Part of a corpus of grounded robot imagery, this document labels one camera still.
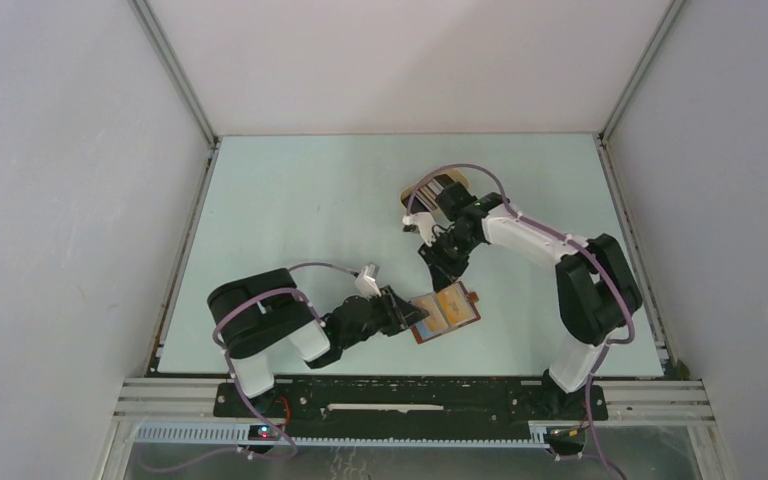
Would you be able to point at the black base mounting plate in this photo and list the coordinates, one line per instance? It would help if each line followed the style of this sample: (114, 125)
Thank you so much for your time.
(413, 408)

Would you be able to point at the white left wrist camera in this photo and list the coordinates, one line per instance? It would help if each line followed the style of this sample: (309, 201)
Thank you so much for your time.
(366, 281)

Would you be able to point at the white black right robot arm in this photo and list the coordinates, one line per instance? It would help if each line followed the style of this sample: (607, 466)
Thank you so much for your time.
(597, 292)

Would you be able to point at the aluminium frame rail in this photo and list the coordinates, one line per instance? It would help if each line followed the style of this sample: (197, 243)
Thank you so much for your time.
(635, 402)

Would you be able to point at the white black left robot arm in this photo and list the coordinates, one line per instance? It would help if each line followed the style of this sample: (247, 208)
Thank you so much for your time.
(255, 313)

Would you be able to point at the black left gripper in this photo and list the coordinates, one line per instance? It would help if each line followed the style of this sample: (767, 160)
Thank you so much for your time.
(395, 322)

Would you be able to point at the beige oval tray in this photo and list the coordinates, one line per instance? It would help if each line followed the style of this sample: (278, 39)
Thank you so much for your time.
(445, 178)

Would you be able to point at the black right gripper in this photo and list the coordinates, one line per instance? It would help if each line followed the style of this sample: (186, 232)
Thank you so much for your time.
(437, 260)

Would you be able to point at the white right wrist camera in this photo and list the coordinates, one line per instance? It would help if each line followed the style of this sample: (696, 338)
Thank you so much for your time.
(422, 223)

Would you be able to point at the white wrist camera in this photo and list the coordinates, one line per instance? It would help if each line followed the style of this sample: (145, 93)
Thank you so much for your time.
(422, 223)
(366, 281)

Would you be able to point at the brown leather card holder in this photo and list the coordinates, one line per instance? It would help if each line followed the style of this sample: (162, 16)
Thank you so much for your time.
(474, 298)

